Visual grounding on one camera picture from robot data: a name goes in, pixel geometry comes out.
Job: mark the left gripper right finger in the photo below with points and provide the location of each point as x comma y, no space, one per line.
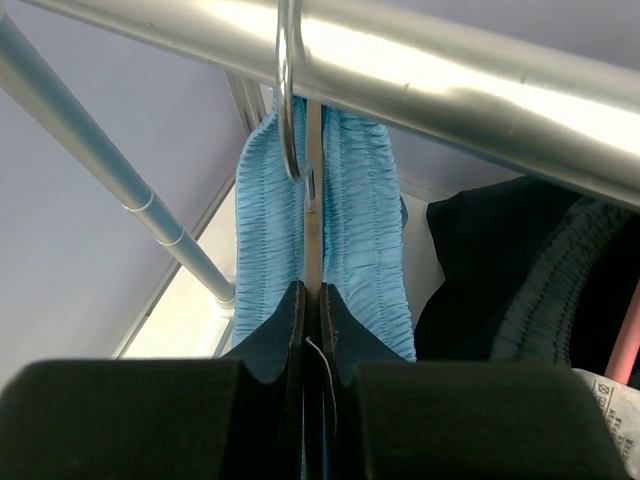
389,418

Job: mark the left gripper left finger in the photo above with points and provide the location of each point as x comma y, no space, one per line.
235,417

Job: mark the light blue shorts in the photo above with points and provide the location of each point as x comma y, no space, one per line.
363,228

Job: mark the black shorts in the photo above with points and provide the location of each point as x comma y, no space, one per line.
532,272

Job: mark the pink hanger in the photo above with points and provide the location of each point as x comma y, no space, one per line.
626,346

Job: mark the silver clothes rack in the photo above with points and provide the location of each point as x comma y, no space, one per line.
536,110

